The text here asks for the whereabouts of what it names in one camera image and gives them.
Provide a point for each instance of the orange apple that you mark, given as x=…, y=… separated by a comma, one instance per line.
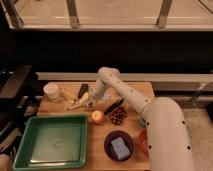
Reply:
x=98, y=117

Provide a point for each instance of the crumpled blue-grey cloth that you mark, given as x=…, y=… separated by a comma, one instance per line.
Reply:
x=104, y=97

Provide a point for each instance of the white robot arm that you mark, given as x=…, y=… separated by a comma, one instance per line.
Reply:
x=169, y=147

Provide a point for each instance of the white cup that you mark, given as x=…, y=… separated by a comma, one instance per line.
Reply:
x=51, y=90

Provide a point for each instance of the yellow banana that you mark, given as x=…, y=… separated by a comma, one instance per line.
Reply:
x=68, y=96

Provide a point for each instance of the green plastic tray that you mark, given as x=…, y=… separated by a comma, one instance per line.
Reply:
x=53, y=143

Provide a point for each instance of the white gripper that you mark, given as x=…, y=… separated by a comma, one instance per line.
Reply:
x=96, y=91

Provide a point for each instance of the blue sponge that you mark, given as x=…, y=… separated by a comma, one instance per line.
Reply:
x=120, y=149

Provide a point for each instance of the black handled knife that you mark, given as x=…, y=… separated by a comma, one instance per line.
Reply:
x=113, y=106

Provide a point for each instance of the purple bowl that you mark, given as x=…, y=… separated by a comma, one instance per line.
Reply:
x=109, y=149

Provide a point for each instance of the silver fork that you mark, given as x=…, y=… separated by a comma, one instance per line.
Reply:
x=87, y=105

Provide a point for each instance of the black equipment on left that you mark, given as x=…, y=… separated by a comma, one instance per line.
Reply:
x=17, y=89

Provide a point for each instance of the black rectangular block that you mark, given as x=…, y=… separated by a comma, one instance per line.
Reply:
x=84, y=88

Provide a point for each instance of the red bowl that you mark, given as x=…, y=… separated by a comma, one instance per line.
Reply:
x=142, y=141

